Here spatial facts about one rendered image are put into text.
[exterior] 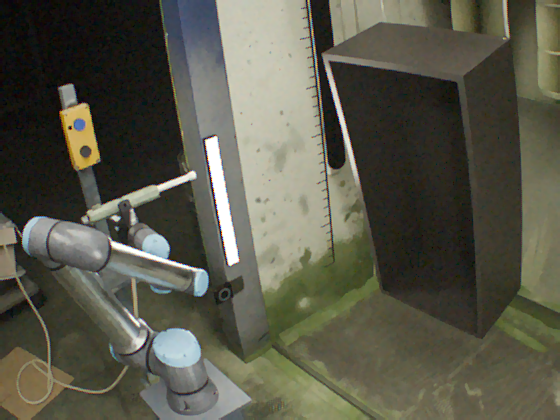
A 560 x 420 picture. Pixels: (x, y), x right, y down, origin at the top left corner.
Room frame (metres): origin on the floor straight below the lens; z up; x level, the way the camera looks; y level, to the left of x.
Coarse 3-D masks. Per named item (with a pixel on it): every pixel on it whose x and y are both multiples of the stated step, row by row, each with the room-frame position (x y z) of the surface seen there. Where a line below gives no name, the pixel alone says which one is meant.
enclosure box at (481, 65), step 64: (384, 64) 1.74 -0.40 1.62; (448, 64) 1.60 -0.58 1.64; (512, 64) 1.71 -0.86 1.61; (384, 128) 2.16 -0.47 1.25; (448, 128) 2.03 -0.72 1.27; (512, 128) 1.71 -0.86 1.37; (384, 192) 2.15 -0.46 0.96; (448, 192) 2.11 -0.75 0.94; (512, 192) 1.72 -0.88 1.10; (384, 256) 2.14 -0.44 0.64; (448, 256) 2.19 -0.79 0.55; (512, 256) 1.76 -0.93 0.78; (448, 320) 1.80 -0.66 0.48
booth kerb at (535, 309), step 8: (520, 296) 2.23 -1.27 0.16; (512, 304) 2.27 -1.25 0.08; (520, 304) 2.22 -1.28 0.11; (528, 304) 2.18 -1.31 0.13; (536, 304) 2.14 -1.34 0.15; (544, 304) 2.10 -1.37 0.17; (528, 312) 2.17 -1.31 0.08; (536, 312) 2.13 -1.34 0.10; (544, 312) 2.09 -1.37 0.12; (552, 312) 2.04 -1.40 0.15; (544, 320) 2.07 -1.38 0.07; (552, 320) 2.03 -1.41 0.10; (552, 328) 2.02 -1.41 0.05
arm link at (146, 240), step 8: (136, 232) 1.69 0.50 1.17; (144, 232) 1.67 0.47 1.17; (152, 232) 1.67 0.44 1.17; (136, 240) 1.66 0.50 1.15; (144, 240) 1.62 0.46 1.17; (152, 240) 1.61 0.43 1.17; (160, 240) 1.62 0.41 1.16; (136, 248) 1.66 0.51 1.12; (144, 248) 1.60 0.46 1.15; (152, 248) 1.60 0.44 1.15; (160, 248) 1.61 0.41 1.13; (168, 248) 1.63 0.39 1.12; (160, 256) 1.61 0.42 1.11
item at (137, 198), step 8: (184, 176) 2.07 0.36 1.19; (192, 176) 2.08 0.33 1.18; (168, 184) 2.03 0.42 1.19; (176, 184) 2.04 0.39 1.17; (136, 192) 1.96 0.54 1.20; (144, 192) 1.96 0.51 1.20; (152, 192) 1.97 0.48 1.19; (120, 200) 1.91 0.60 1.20; (136, 200) 1.93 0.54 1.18; (144, 200) 1.95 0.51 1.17; (96, 208) 1.85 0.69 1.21; (104, 208) 1.86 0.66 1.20; (112, 208) 1.87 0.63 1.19; (88, 216) 1.83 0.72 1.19; (96, 216) 1.83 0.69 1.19; (104, 216) 1.85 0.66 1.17; (120, 216) 1.91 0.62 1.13; (120, 232) 1.88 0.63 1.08; (120, 240) 1.89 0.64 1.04
